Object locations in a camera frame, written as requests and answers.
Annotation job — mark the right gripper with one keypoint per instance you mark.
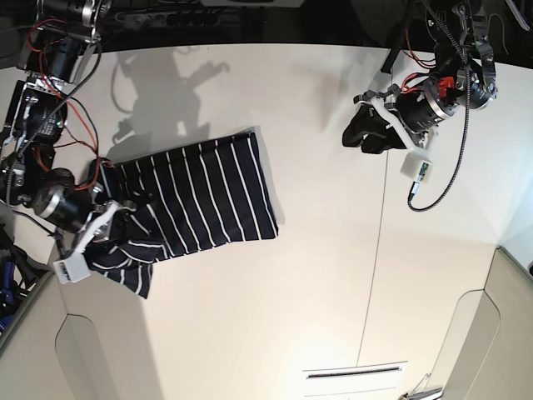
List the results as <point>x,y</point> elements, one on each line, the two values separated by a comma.
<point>101,218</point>

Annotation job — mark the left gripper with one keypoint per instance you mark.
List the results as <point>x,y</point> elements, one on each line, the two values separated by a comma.
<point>396,118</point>

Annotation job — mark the navy white striped T-shirt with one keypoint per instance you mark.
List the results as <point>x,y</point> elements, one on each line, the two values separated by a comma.
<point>189,199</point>

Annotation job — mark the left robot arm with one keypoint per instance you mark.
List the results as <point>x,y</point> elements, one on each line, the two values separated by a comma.
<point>462,74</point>

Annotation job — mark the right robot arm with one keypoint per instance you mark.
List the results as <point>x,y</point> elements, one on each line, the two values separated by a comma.
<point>58,46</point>

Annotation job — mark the grey bin with blue items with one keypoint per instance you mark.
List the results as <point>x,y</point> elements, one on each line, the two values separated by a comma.
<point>19,274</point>

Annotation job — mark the beige right side panel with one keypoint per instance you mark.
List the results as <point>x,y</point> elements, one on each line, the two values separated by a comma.
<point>487,352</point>

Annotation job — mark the metal clip at edge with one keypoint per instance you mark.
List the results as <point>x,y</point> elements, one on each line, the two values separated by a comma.
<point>417,394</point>

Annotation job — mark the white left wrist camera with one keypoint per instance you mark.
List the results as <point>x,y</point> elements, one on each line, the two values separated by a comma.
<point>416,166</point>

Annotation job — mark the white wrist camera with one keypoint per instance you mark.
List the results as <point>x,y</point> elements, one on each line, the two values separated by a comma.
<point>416,166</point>
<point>71,269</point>

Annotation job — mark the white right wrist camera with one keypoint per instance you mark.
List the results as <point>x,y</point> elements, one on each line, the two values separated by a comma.
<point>71,269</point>

